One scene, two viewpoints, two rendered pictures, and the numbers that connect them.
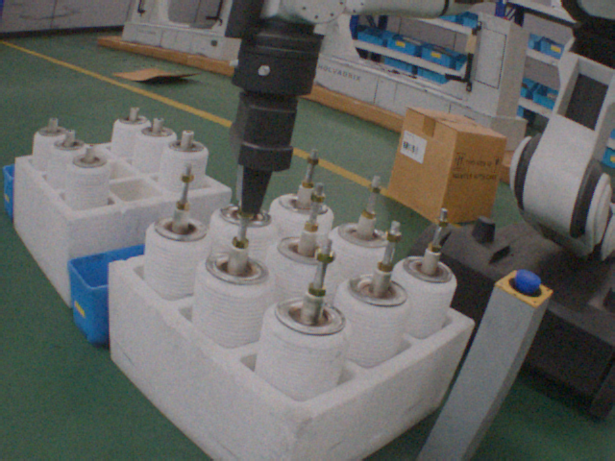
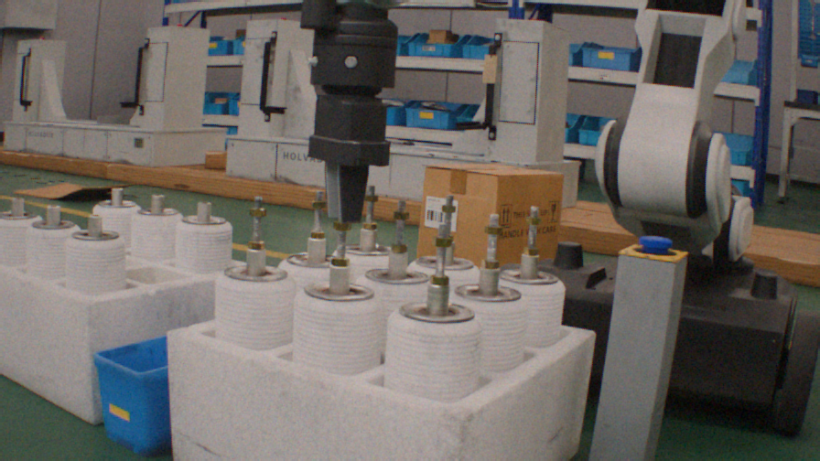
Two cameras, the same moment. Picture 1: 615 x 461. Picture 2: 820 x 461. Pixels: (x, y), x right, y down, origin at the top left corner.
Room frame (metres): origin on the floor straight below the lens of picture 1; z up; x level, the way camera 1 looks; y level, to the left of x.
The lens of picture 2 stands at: (-0.23, 0.14, 0.46)
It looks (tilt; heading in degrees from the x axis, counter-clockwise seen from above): 9 degrees down; 351
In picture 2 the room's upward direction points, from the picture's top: 4 degrees clockwise
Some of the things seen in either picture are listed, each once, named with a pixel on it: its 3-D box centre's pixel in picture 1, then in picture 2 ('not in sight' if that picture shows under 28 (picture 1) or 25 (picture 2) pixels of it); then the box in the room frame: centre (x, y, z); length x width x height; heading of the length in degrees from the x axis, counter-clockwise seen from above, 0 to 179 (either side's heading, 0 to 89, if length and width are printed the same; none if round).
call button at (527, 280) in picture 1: (527, 283); (655, 247); (0.62, -0.28, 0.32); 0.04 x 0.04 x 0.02
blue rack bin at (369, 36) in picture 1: (382, 37); not in sight; (6.69, -0.38, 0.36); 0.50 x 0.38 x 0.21; 141
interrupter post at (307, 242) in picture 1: (307, 241); (397, 266); (0.75, 0.00, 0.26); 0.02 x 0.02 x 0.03
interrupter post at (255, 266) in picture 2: (181, 220); (255, 262); (0.73, 0.16, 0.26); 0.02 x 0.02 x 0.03
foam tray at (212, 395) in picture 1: (284, 352); (388, 403); (0.75, 0.00, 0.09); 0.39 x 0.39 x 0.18; 51
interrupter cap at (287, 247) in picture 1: (306, 251); (396, 277); (0.75, 0.00, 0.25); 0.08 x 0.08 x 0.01
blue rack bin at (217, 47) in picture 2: not in sight; (229, 46); (7.54, 0.70, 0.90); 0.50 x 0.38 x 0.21; 142
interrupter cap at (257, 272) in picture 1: (236, 269); (339, 293); (0.65, 0.07, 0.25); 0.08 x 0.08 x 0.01
